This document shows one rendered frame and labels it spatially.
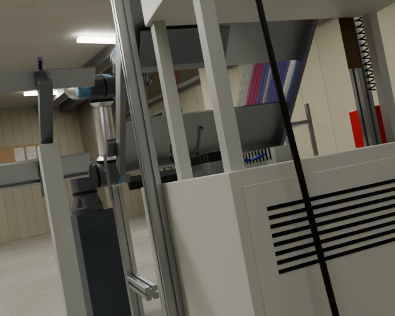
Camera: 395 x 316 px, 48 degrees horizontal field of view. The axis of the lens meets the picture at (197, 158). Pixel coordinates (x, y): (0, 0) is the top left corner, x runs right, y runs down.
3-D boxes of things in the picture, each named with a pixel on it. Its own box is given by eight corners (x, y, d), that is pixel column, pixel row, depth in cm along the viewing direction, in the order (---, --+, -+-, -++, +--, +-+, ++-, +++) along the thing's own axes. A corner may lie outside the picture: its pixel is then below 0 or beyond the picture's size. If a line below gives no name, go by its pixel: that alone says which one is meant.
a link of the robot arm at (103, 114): (93, 187, 223) (79, 76, 216) (122, 182, 230) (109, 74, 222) (99, 190, 213) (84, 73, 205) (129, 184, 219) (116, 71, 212)
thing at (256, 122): (123, 167, 165) (121, 162, 168) (276, 142, 189) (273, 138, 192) (123, 124, 154) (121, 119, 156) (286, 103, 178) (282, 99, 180)
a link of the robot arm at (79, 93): (56, 77, 211) (76, 73, 168) (79, 75, 216) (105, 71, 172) (59, 101, 213) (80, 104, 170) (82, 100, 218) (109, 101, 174)
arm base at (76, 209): (67, 215, 216) (64, 195, 216) (96, 209, 224) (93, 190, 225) (78, 214, 203) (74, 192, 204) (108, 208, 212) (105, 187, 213)
